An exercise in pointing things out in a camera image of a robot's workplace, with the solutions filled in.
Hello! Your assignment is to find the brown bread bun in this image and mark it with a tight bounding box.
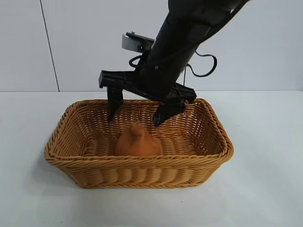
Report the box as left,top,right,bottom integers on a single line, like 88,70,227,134
115,122,161,157

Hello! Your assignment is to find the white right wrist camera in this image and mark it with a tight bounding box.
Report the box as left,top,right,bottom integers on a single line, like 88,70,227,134
121,34,143,52

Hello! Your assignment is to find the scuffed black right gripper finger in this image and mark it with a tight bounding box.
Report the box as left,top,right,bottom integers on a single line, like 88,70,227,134
152,101,187,127

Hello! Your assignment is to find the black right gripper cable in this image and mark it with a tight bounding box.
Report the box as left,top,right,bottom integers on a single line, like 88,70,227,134
188,53,218,78

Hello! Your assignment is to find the brown woven wicker basket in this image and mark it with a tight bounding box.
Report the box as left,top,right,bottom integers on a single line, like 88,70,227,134
44,98,234,189

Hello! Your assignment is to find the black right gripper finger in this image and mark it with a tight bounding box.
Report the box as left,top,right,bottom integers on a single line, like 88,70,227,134
106,85,125,124

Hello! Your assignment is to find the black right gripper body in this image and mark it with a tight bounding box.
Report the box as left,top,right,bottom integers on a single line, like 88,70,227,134
98,51,197,104

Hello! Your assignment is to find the thin black camera cable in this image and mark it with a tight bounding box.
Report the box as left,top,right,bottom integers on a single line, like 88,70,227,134
129,56,144,69

